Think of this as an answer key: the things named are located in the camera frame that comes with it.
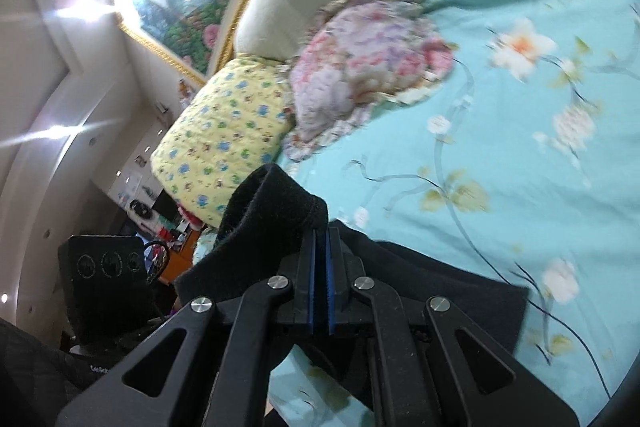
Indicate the pink purple floral pillow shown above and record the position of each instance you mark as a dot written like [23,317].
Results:
[357,55]

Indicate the light blue floral bedsheet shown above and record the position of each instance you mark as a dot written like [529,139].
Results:
[511,187]

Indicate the yellow patterned pillow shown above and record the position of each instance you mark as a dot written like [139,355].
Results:
[234,125]

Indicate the black pants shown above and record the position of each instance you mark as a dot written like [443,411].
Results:
[265,221]

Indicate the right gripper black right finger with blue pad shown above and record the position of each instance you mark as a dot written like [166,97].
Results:
[431,364]

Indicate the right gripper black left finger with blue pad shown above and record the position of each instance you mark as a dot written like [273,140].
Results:
[209,364]

